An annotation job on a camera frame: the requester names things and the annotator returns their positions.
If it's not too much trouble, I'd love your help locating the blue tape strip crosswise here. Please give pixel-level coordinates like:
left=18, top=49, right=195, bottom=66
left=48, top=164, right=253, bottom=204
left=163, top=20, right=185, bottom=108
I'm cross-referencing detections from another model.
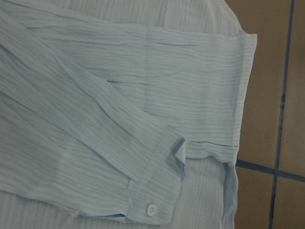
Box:
left=236, top=160, right=305, bottom=183

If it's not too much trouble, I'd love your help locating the light blue button-up shirt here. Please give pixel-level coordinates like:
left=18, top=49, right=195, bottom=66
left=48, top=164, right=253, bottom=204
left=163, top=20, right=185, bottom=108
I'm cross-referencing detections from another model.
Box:
left=0, top=0, right=257, bottom=229

